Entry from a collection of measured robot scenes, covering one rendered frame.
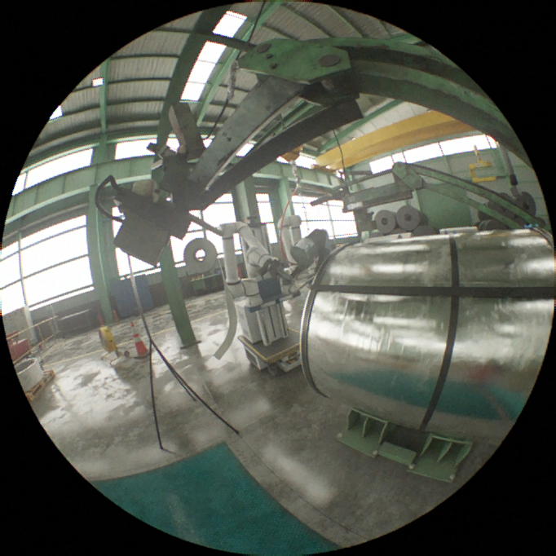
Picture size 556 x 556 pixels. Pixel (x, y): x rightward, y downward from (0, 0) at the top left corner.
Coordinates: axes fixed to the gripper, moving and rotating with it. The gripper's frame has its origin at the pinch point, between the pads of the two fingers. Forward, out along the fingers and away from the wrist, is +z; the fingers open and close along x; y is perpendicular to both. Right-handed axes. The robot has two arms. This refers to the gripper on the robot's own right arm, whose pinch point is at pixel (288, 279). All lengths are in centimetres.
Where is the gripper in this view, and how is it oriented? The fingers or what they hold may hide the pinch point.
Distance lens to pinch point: 113.2
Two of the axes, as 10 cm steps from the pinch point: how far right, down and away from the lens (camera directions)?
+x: -0.3, 5.4, 8.4
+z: 7.5, 5.7, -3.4
